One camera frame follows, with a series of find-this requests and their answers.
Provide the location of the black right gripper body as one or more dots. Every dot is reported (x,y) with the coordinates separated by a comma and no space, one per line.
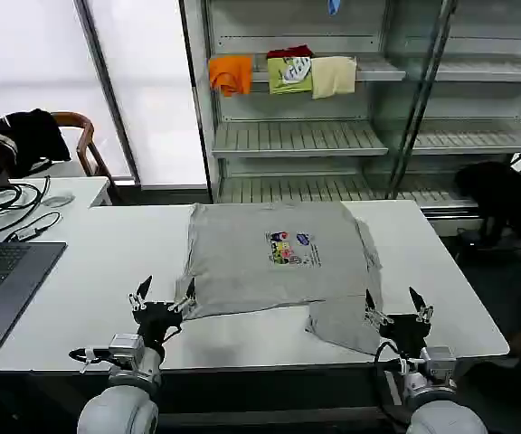
(403,332)

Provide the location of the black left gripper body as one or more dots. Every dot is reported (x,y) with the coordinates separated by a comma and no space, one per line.
(156,318)

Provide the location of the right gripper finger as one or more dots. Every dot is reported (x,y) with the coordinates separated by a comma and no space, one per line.
(421,302)
(373,307)

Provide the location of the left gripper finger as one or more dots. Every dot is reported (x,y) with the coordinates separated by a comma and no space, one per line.
(143,289)
(187,296)

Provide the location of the grey printed t-shirt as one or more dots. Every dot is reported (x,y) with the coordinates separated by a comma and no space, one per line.
(278,267)

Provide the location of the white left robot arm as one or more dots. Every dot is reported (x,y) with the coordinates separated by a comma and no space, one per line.
(120,398)

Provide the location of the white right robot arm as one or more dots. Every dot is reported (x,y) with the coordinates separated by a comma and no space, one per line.
(441,407)

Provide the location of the round clear disc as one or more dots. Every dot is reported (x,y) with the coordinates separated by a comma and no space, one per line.
(59,200)

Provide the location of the black bag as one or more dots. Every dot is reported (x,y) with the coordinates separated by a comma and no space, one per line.
(495,194)

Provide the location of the dark grey laptop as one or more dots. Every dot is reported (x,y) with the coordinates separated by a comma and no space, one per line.
(2,289)

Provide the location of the brown wooden chair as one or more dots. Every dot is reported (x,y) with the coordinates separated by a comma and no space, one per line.
(86,144)

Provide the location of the empty grey metal shelf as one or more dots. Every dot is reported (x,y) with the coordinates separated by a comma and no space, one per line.
(473,135)

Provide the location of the grey metal shelf with clothes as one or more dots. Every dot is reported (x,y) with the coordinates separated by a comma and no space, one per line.
(296,135)

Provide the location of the black garment with white stripes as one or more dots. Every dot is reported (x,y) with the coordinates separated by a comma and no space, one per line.
(25,140)

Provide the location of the blue hanging item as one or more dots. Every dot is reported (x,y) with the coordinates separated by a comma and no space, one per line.
(334,6)

